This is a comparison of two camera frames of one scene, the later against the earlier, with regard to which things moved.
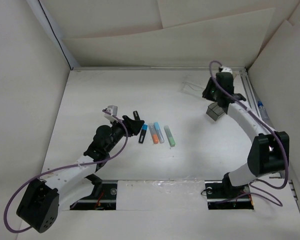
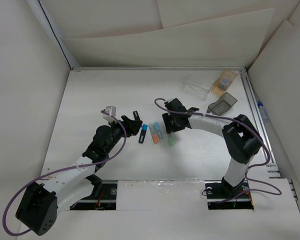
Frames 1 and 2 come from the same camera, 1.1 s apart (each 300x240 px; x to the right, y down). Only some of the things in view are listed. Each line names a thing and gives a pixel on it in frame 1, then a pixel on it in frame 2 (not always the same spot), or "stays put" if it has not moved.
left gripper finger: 136,115 stays put
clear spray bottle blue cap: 263,112 stays put
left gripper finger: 125,117 stays put
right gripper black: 206,92 to 167,117
